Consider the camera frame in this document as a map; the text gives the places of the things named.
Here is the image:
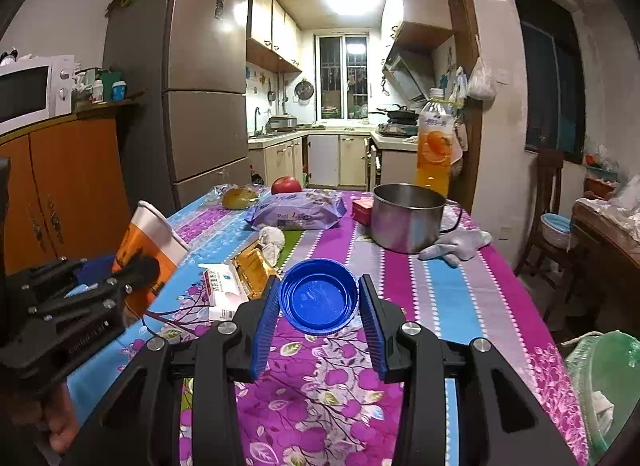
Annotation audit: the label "red plastic basin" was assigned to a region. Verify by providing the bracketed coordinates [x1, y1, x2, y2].
[584, 178, 616, 199]

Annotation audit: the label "blue plastic basket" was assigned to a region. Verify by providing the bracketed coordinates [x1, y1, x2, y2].
[540, 213, 576, 251]

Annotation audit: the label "hanging pink towel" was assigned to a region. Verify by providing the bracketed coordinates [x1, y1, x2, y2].
[452, 116, 471, 167]

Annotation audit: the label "brown wooden side table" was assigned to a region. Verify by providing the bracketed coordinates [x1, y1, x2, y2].
[570, 201, 640, 331]

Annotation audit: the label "purple plastic packet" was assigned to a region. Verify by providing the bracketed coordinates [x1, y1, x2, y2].
[244, 191, 347, 231]

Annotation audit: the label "yellow green mango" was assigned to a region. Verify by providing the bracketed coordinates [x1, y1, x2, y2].
[215, 185, 266, 210]

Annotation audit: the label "person's left hand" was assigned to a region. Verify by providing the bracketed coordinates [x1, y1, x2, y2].
[37, 381, 81, 454]

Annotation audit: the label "black wok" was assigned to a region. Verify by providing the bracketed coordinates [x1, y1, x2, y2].
[370, 104, 421, 125]

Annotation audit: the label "cream kitchen counter cabinets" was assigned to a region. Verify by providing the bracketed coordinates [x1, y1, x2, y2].
[247, 128, 381, 191]

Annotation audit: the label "white plastic bags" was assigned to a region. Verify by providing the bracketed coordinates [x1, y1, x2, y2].
[577, 181, 640, 231]

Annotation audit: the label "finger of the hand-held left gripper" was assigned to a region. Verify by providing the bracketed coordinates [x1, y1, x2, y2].
[6, 256, 88, 297]
[27, 255, 162, 321]

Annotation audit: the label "grey refrigerator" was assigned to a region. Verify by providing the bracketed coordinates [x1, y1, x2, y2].
[102, 0, 251, 211]

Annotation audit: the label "blue plastic bottle cap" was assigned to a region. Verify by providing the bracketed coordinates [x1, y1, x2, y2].
[278, 258, 360, 335]

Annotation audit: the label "kitchen window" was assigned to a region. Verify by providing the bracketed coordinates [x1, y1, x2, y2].
[315, 34, 370, 121]

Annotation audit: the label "white microwave oven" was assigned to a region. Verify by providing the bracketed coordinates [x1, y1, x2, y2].
[0, 56, 76, 134]

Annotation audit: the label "orange white paper bag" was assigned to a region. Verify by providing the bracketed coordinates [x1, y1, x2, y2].
[111, 201, 192, 329]

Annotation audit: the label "green lined waste bin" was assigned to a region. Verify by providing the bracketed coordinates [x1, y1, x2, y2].
[564, 330, 640, 466]

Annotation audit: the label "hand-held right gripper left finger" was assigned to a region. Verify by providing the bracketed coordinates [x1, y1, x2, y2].
[60, 276, 282, 466]

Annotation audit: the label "steel pot with handle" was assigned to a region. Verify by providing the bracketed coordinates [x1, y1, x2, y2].
[371, 183, 463, 254]

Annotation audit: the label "crumpled white tissue ball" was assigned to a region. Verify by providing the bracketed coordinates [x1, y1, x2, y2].
[257, 226, 286, 261]

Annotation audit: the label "golden snack packet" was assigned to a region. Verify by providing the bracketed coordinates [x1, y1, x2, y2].
[232, 243, 283, 301]

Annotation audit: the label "white pink tissue packet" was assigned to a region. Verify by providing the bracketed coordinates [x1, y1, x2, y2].
[199, 264, 251, 321]

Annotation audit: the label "cream wall cabinets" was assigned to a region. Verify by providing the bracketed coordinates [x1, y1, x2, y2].
[246, 0, 303, 74]

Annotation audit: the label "orange juice bottle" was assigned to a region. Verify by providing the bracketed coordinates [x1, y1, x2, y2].
[415, 88, 462, 199]

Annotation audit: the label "floral striped tablecloth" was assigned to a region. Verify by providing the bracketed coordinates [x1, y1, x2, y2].
[65, 188, 591, 466]

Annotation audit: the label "grey work glove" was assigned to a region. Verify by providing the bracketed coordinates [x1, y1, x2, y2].
[417, 228, 493, 267]

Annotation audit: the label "crumpled white paper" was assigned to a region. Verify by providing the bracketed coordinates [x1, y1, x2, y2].
[590, 388, 616, 439]

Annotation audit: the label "hanging white plastic bag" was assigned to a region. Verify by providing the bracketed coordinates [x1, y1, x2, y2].
[466, 58, 497, 99]

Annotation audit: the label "dark curtained window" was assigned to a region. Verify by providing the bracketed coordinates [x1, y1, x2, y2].
[512, 0, 586, 164]

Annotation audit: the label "wooden chair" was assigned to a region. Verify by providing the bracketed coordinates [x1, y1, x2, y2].
[515, 148, 571, 297]

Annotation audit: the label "small red box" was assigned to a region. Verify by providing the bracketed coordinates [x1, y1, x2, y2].
[351, 197, 376, 225]

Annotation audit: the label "red apple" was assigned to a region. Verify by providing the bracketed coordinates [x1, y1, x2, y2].
[271, 176, 303, 195]

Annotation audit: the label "orange wooden cabinet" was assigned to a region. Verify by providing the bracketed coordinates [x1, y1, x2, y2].
[0, 113, 133, 277]

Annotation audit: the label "range hood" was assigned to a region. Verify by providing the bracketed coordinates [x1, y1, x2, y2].
[382, 48, 436, 104]

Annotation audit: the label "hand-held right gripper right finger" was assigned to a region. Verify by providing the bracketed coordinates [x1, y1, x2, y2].
[357, 273, 566, 466]

